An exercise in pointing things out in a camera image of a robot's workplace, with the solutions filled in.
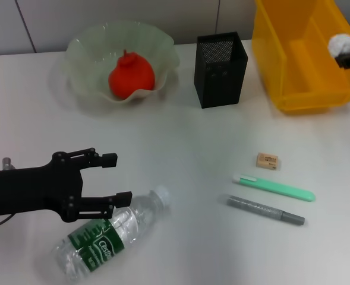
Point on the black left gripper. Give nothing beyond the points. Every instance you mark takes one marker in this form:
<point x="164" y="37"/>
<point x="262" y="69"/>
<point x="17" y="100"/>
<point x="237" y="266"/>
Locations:
<point x="35" y="190"/>

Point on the white paper ball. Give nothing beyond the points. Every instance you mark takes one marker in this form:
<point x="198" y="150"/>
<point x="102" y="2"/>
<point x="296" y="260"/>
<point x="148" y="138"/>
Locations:
<point x="341" y="44"/>

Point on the clear green-label water bottle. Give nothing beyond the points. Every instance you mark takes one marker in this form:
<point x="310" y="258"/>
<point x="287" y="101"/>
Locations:
<point x="103" y="240"/>

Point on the red-orange toy orange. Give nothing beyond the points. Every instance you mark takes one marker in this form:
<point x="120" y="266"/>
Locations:
<point x="133" y="77"/>

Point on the beige eraser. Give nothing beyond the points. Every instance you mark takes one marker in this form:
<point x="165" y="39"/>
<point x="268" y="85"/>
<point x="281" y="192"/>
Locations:
<point x="268" y="161"/>

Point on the mint green highlighter pen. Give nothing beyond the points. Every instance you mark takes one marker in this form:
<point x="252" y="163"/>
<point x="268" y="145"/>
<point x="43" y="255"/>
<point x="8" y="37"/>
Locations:
<point x="275" y="187"/>

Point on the black mesh pen holder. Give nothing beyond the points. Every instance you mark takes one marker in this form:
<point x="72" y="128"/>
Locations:
<point x="219" y="83"/>

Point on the grey marker pen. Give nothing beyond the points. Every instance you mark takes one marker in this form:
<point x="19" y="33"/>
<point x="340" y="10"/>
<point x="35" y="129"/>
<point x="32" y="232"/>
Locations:
<point x="258" y="207"/>

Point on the translucent green wavy fruit plate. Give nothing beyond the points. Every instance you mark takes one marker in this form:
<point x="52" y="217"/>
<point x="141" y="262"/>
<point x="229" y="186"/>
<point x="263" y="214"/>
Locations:
<point x="151" y="38"/>

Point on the yellow plastic bin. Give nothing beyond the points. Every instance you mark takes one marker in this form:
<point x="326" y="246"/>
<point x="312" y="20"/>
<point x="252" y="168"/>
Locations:
<point x="299" y="74"/>

